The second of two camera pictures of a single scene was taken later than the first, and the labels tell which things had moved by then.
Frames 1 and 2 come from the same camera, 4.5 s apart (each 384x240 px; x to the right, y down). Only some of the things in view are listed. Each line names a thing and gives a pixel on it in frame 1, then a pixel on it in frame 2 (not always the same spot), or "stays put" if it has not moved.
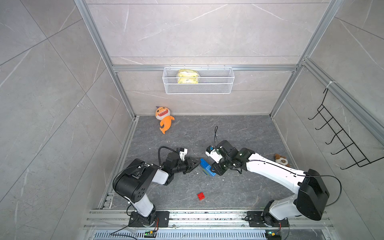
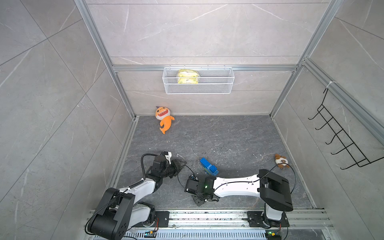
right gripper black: (216, 169) → (198, 202)
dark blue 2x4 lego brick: (206, 168) stays put
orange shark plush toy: (163, 114) stays put
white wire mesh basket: (198, 80) stays put
